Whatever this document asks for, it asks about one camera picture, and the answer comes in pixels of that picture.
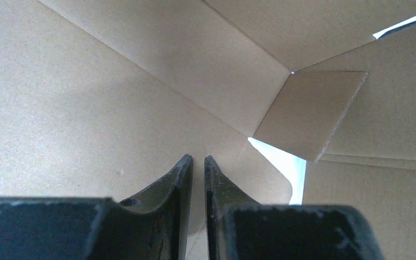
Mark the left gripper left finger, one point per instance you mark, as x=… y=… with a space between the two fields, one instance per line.
x=151 y=224

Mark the brown cardboard box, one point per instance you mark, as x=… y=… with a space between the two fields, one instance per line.
x=101 y=98

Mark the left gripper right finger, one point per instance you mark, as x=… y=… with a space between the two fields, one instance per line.
x=238 y=227

